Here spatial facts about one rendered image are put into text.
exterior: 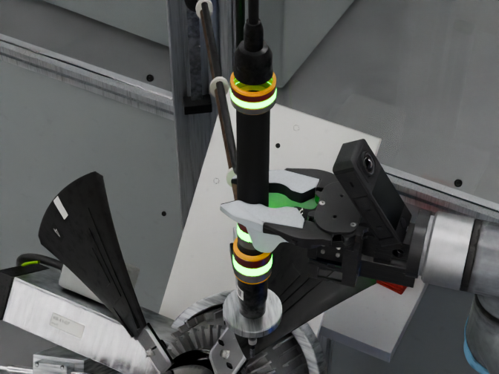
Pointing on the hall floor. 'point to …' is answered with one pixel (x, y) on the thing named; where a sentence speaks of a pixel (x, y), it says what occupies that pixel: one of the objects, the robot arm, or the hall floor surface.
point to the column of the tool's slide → (194, 139)
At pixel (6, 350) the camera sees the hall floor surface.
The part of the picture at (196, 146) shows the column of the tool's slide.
